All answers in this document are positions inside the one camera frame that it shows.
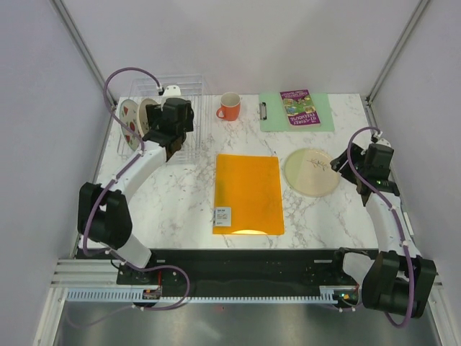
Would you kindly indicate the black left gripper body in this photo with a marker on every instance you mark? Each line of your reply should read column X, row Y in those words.
column 154, row 114

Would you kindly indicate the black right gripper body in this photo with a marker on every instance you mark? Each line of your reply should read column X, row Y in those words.
column 358, row 156

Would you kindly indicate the green cream branch plate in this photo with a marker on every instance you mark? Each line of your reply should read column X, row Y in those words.
column 308, row 171

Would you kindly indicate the brown rimmed plate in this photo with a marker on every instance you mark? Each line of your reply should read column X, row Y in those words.
column 173, row 147

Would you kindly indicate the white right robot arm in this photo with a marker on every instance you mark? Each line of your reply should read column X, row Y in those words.
column 399, row 279

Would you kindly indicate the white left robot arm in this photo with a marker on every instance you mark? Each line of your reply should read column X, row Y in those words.
column 103, row 216

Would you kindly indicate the cream leaf pattern plate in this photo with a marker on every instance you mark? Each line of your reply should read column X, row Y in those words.
column 142, row 119

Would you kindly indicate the watermelon pattern plate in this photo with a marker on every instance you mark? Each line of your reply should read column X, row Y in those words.
column 127, row 113

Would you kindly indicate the orange mug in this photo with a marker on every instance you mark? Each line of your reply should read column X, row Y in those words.
column 230, row 106

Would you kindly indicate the purple book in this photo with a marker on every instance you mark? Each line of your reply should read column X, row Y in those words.
column 300, row 109

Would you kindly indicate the green clipboard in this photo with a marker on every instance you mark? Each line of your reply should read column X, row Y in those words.
column 273, row 118

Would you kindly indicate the orange plastic folder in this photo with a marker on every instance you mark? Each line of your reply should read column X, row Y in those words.
column 248, row 196

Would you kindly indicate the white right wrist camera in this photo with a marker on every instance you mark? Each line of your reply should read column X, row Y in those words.
column 377, row 138

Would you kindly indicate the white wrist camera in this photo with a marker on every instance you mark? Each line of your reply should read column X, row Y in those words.
column 170, row 91
column 377, row 138

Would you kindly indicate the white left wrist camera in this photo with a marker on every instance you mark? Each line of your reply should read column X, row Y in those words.
column 170, row 91

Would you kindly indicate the white wire dish rack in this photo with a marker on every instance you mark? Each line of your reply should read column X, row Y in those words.
column 193, row 89

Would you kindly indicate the white slotted cable duct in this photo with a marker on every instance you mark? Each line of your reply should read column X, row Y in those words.
column 327, row 295

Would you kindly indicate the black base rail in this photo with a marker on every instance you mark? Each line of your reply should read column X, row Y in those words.
column 248, row 273

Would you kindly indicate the left aluminium frame post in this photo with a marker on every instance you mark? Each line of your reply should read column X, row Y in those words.
column 65, row 16

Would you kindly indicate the aluminium frame post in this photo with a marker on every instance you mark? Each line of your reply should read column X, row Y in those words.
column 65, row 16
column 397, row 49

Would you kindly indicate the right aluminium frame post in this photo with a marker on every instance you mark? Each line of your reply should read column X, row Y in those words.
column 397, row 49

